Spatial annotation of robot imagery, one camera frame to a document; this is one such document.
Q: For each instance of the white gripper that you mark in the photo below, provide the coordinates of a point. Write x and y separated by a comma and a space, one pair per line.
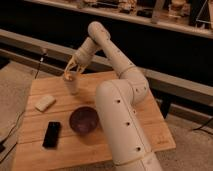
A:
78, 60

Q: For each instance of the small orange pepper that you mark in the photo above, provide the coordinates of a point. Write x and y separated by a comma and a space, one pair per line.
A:
68, 77

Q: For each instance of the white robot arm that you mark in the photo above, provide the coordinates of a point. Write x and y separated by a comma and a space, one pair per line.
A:
114, 100

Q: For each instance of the white rectangular sponge block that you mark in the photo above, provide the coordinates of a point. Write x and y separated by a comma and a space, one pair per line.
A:
43, 103

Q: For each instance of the dark purple bowl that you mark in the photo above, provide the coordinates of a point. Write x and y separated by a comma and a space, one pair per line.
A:
83, 120

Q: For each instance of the black smartphone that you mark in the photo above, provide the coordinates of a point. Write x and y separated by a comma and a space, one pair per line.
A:
52, 135

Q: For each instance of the wooden shelf with clutter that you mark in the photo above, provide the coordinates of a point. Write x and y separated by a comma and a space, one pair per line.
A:
131, 17

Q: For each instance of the grey floor ledge rail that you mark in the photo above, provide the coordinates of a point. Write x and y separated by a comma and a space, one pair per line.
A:
29, 51

